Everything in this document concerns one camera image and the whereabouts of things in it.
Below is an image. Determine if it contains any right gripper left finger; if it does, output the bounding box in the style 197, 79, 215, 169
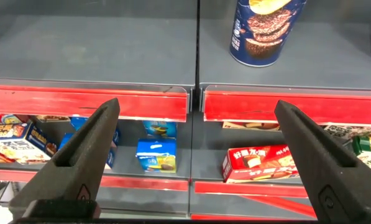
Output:
8, 97, 121, 220

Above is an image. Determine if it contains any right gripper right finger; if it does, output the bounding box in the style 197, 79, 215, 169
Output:
273, 99, 371, 224

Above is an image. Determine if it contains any grey shop shelf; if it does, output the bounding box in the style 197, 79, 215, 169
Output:
0, 0, 371, 221

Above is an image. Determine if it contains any green snack box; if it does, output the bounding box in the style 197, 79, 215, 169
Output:
352, 135, 371, 156

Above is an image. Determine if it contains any beige snack box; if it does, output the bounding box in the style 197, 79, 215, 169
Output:
222, 121, 281, 131
34, 115, 71, 123

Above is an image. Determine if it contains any blue and white snack box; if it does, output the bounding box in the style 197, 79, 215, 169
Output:
0, 121, 58, 166

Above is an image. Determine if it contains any red snack box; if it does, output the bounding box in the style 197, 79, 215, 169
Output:
221, 144, 300, 184

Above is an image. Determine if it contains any red snack pack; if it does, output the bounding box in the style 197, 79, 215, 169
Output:
0, 113, 24, 128

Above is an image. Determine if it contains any blue cookie canister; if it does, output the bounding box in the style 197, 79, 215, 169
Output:
229, 0, 308, 68

